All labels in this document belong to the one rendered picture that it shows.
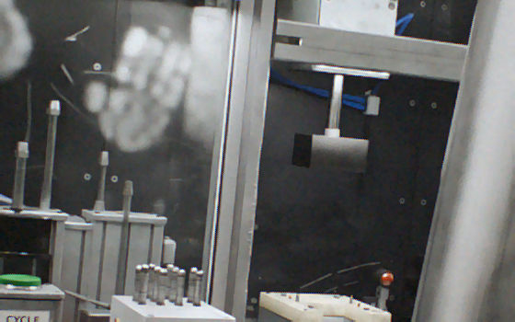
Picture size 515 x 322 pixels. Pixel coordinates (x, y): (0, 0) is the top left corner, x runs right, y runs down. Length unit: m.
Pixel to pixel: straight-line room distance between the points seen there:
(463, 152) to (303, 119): 0.99
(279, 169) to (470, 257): 1.01
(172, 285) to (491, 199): 0.50
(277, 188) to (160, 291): 0.64
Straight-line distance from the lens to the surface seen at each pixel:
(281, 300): 1.67
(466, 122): 0.95
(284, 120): 1.91
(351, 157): 1.68
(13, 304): 1.24
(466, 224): 0.93
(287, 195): 1.92
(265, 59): 1.43
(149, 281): 1.34
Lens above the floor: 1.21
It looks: 3 degrees down
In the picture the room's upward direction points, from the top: 6 degrees clockwise
